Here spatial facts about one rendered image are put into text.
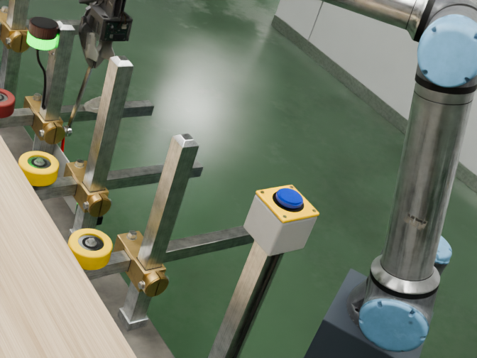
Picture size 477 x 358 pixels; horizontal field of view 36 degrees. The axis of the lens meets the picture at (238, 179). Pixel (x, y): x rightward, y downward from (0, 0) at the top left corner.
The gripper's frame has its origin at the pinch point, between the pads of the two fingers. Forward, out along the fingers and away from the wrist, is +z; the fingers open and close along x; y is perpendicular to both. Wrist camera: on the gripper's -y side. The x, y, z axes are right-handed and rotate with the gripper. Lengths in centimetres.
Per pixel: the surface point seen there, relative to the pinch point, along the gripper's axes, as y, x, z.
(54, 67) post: 0.8, -9.4, 1.0
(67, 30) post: 0.9, -7.9, -8.0
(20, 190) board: 27.1, -25.7, 12.3
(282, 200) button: 76, -10, -20
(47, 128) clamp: 2.7, -9.5, 15.6
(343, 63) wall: -143, 255, 89
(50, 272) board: 49, -29, 13
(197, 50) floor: -182, 173, 99
